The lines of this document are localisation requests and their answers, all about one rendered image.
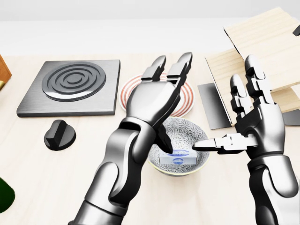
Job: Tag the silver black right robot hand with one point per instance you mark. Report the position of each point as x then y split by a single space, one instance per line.
264 131

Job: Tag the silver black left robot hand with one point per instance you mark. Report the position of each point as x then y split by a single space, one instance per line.
150 100

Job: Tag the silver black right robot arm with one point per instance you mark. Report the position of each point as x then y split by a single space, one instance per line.
269 185

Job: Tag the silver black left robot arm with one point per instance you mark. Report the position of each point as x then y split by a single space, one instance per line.
112 164

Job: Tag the grey patterned bowl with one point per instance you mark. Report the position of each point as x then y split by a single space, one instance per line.
187 127

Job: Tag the white blue cream cheese box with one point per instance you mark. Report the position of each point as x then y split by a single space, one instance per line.
181 160

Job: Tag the white plate with red rings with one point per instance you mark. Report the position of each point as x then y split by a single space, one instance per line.
126 93

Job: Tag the flat dark stove plate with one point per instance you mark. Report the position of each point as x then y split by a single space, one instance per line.
70 93

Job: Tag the pale wooden slat rack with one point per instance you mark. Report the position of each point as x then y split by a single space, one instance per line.
260 39

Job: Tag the round black stove knob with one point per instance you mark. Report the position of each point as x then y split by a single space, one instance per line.
59 136

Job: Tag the dark green bottle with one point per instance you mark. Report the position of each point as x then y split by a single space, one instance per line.
5 197

